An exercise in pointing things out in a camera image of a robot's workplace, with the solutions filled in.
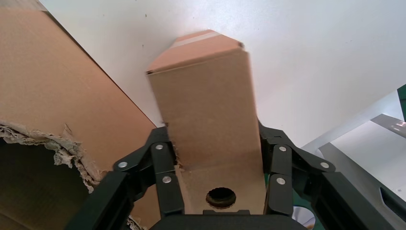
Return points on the small brown cardboard box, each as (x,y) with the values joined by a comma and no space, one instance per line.
(206,111)

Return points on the large brown cardboard box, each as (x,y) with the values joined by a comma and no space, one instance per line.
(47,79)

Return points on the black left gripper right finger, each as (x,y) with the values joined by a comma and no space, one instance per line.
(282,190)

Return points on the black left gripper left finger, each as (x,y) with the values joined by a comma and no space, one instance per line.
(165,177)

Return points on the metal work table frame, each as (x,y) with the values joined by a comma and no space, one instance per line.
(358,187)

